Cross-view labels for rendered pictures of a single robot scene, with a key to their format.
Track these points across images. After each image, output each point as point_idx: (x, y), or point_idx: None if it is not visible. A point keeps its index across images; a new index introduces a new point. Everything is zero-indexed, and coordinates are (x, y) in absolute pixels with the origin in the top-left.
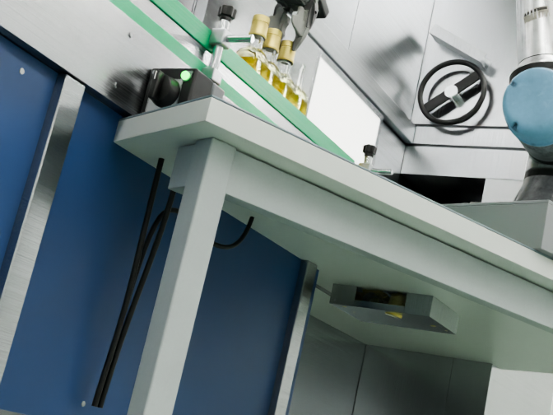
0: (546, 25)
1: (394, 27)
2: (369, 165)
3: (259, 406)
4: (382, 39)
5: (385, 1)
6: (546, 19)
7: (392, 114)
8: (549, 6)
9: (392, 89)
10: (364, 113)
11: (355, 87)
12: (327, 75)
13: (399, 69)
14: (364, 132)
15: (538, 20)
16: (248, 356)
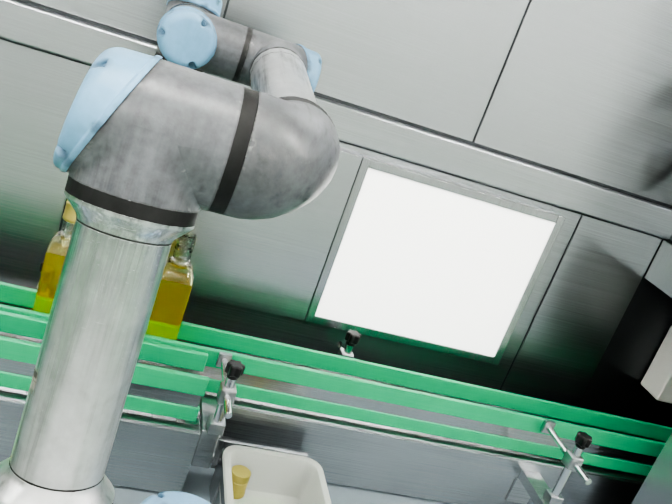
0: (25, 411)
1: (627, 77)
2: (220, 391)
3: None
4: (584, 103)
5: (595, 43)
6: (29, 399)
7: (602, 208)
8: (38, 376)
9: (620, 168)
10: (507, 220)
11: (475, 192)
12: (391, 188)
13: (644, 136)
14: (506, 245)
15: (27, 395)
16: None
